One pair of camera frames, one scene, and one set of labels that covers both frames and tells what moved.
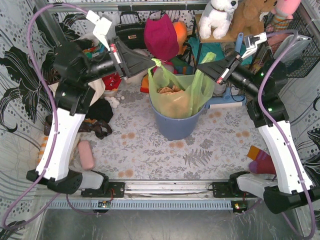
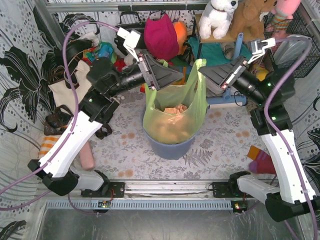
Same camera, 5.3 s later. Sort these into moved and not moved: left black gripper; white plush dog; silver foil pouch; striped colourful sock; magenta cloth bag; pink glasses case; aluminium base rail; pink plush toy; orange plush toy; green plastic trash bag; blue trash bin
Moved: green plastic trash bag; blue trash bin; left black gripper
Not moved: orange plush toy; pink glasses case; silver foil pouch; white plush dog; aluminium base rail; pink plush toy; magenta cloth bag; striped colourful sock
